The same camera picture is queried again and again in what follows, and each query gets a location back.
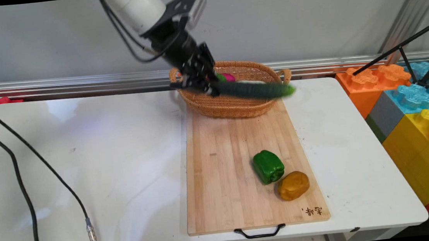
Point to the black tripod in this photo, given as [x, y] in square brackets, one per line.
[402, 51]

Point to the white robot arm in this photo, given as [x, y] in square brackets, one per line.
[135, 9]

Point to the dark green cucumber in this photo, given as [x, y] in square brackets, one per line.
[254, 89]

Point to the woven wicker basket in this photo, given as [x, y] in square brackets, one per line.
[229, 107]

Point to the pink radish with green leaves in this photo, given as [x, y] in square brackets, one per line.
[228, 76]

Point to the yellow toy block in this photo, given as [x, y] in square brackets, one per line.
[415, 157]

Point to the blue toy block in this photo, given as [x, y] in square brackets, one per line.
[414, 97]

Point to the orange bell pepper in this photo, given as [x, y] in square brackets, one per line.
[293, 186]

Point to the green bell pepper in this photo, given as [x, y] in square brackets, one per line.
[268, 167]

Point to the black table edge clip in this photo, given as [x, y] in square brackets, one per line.
[355, 229]

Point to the silver black wrist camera box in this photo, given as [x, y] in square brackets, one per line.
[189, 4]

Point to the grey toy block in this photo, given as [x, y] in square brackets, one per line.
[387, 115]

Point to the orange toy block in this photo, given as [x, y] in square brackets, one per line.
[359, 94]

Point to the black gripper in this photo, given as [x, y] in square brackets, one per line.
[181, 47]

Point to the aluminium rail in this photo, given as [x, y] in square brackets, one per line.
[79, 85]

